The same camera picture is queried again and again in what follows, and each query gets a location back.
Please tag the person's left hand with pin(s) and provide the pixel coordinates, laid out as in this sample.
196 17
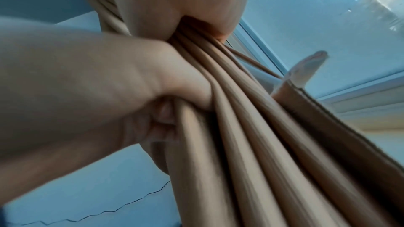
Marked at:
79 84

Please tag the brown curtain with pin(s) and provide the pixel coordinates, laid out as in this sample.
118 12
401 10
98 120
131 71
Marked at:
236 158

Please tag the brown curtain tieback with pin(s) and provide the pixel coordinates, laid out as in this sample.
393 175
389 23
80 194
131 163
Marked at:
331 131

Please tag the glass window with frame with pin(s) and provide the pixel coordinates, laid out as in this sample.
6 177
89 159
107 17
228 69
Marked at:
315 34

